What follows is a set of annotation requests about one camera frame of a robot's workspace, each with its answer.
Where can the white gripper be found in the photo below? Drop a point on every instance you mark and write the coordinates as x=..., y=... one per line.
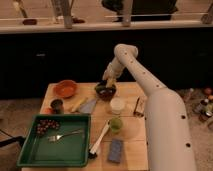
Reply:
x=114, y=70

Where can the green pepper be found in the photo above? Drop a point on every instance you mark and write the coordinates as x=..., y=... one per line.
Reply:
x=100, y=88

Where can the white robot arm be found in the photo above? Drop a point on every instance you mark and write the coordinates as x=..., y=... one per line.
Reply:
x=168, y=136

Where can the purple bowl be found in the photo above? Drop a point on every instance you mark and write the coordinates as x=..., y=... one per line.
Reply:
x=107, y=94

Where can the orange bowl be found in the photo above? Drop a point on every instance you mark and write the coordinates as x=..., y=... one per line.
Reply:
x=65, y=88

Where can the white plastic cup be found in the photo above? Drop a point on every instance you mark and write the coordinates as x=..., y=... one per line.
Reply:
x=117, y=105

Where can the brown chocolate bar box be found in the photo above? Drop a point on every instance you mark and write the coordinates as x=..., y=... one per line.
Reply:
x=138, y=109

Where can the yellow banana toy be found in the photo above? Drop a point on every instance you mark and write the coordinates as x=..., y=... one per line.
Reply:
x=78, y=104

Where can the green plastic cup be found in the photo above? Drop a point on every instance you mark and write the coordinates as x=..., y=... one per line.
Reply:
x=115, y=125

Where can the dark metal cup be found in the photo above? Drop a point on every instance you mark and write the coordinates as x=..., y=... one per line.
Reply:
x=57, y=106

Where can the blue sponge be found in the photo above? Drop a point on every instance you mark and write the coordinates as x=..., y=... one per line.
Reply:
x=115, y=151

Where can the small orange object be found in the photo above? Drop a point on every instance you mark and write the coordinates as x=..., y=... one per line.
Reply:
x=47, y=111

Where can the bunch of dark grapes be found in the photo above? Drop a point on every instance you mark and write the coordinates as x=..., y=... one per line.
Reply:
x=44, y=125

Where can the silver fork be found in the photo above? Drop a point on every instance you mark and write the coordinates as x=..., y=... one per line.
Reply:
x=55, y=138

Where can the green plastic tray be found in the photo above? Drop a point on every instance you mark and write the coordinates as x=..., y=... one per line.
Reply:
x=60, y=140

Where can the white handled brush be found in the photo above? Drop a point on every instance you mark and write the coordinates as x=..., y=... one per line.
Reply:
x=95, y=146

